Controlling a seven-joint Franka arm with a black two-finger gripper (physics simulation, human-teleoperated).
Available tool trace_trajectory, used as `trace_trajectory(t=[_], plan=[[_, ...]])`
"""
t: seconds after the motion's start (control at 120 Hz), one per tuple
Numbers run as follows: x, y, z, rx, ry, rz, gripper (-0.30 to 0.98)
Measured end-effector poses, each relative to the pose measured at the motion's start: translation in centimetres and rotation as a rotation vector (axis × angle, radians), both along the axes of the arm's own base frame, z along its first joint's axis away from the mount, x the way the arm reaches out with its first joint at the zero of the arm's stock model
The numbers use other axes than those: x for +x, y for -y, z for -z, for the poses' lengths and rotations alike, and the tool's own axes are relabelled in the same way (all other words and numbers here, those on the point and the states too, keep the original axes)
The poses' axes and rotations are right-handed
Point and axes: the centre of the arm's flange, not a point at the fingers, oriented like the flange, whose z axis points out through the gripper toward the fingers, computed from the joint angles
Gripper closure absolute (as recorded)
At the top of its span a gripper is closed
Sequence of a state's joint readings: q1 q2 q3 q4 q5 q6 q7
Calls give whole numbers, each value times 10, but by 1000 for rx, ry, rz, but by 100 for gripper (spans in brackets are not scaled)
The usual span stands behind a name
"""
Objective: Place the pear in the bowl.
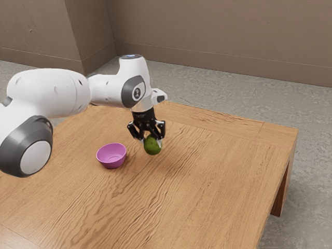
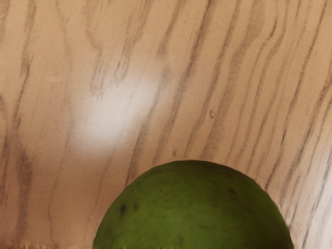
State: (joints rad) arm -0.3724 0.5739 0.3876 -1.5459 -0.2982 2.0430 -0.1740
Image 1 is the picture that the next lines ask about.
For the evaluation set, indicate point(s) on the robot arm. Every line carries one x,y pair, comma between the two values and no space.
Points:
57,93

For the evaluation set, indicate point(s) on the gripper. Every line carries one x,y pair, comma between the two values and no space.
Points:
142,116

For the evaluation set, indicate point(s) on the purple bowl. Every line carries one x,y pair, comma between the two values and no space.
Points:
111,155

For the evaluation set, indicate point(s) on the green avocado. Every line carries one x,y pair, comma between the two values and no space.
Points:
152,145

